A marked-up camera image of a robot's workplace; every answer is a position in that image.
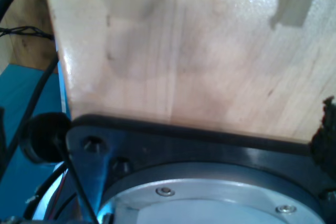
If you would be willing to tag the blue sofa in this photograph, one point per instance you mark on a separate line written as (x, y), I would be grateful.
(15, 103)

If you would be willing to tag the ragged black foam piece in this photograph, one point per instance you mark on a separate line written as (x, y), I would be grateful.
(325, 129)

